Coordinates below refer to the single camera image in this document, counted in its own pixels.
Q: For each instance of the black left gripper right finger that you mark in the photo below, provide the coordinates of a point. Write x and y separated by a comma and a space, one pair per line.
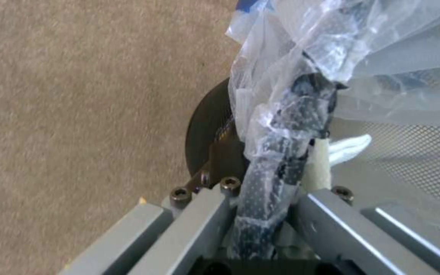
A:
353, 229

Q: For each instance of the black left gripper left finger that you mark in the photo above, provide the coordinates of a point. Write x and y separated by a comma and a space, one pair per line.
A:
189, 226

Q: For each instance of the black mesh trash bin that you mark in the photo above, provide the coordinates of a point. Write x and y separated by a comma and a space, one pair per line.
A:
204, 129

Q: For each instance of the clear plastic bin liner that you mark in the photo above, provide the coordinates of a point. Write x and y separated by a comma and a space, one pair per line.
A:
281, 57

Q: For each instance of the cream paper roll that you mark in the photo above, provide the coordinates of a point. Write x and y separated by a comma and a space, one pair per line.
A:
319, 166

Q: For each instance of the white crumpled tissue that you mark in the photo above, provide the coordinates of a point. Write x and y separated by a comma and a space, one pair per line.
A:
351, 149

